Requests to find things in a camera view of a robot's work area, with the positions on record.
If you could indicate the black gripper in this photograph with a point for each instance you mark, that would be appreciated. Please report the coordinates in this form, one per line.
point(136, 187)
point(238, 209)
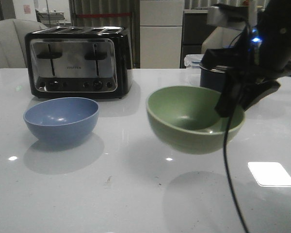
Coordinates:
point(273, 64)

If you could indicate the green ceramic bowl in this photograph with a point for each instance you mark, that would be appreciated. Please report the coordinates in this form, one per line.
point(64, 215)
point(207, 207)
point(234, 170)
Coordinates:
point(184, 117)

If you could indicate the blue plastic bowl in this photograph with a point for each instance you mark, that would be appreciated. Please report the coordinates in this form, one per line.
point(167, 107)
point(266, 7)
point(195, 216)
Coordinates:
point(62, 121)

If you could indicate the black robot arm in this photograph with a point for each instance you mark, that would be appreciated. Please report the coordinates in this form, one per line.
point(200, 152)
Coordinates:
point(269, 29)

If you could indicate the dark blue saucepan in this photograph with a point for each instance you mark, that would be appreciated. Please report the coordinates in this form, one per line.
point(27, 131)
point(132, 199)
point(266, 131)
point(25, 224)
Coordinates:
point(212, 78)

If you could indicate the right beige chair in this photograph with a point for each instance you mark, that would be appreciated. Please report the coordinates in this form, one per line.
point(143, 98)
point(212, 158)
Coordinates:
point(219, 38)

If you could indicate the beige chair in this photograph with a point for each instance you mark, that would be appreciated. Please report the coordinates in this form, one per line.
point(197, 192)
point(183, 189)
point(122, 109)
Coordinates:
point(219, 38)
point(12, 41)

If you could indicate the clear plastic food container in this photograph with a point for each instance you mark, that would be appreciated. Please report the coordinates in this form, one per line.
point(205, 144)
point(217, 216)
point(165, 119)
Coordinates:
point(193, 60)

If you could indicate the dark kitchen counter cabinet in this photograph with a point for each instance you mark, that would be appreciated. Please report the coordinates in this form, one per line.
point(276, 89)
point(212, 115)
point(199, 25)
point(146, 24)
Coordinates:
point(195, 31)

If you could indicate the white refrigerator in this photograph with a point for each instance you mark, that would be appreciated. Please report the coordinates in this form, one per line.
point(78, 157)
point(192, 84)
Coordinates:
point(160, 33)

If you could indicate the black and chrome toaster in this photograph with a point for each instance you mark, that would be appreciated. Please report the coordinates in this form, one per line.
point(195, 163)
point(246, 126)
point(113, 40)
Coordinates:
point(90, 62)

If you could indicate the left beige chair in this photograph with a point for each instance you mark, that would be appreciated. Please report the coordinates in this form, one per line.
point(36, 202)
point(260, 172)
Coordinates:
point(12, 41)

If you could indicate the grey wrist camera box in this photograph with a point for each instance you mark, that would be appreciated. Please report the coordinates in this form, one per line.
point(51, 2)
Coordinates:
point(227, 16)

